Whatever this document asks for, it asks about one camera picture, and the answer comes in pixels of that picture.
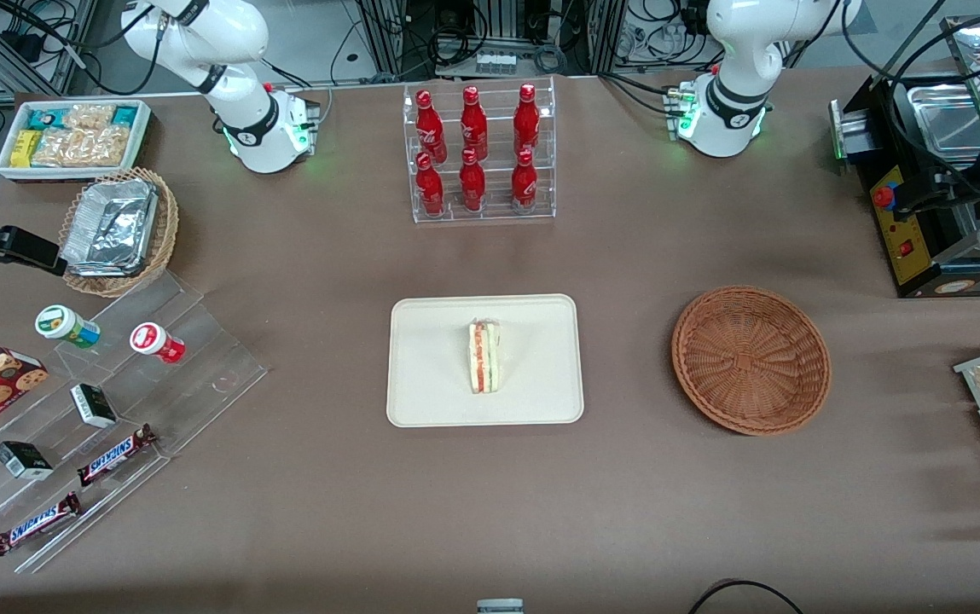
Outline yellow snack packet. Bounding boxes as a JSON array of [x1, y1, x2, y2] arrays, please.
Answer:
[[10, 130, 43, 170]]

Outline light tan wicker basket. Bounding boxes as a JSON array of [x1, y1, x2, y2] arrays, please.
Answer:
[[58, 167, 180, 298]]

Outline clear acrylic stepped stand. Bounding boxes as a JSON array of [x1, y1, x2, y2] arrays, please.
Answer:
[[0, 271, 269, 574]]

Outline stacked aluminium foil containers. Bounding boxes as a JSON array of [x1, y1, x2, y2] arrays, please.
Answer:
[[61, 178, 159, 278]]

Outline red cola bottle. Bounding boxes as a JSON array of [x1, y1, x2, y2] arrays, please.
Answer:
[[415, 90, 447, 163], [415, 152, 446, 217], [513, 83, 541, 156], [459, 148, 487, 212], [460, 85, 489, 161], [511, 148, 538, 212]]

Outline small black box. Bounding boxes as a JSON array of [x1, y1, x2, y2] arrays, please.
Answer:
[[0, 441, 55, 481], [70, 384, 119, 429]]

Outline black cable loop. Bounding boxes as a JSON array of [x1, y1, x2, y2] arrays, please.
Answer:
[[688, 579, 806, 614]]

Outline white plastic snack bin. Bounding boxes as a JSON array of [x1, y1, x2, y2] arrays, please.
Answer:
[[0, 99, 153, 182]]

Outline large clear cracker bag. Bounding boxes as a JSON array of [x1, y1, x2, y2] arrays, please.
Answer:
[[30, 125, 133, 169]]

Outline Snickers chocolate bar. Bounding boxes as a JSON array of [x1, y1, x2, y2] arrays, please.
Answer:
[[77, 424, 158, 488], [0, 492, 83, 557]]

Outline brown round wicker basket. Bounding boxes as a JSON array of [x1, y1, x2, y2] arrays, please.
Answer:
[[671, 285, 832, 437]]

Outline cream plastic tray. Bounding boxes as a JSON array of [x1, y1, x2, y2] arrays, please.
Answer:
[[386, 294, 585, 427]]

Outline black machine yellow panel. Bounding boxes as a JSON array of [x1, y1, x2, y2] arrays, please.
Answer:
[[829, 72, 980, 299]]

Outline red lidded yogurt cup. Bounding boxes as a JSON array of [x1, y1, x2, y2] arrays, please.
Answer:
[[130, 322, 186, 365]]

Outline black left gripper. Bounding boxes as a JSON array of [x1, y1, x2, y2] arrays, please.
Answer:
[[894, 165, 980, 217]]

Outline green lidded yogurt cup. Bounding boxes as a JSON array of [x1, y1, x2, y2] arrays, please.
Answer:
[[35, 304, 101, 350]]

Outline triangular sandwich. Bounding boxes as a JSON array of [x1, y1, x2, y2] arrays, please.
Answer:
[[467, 318, 502, 396]]

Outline rectangular steel tray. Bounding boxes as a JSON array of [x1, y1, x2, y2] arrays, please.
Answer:
[[904, 84, 980, 160]]

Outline clear acrylic bottle rack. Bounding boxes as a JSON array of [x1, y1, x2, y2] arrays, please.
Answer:
[[403, 77, 557, 224]]

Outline small clear cracker bag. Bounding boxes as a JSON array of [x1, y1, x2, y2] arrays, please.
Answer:
[[63, 104, 116, 134]]

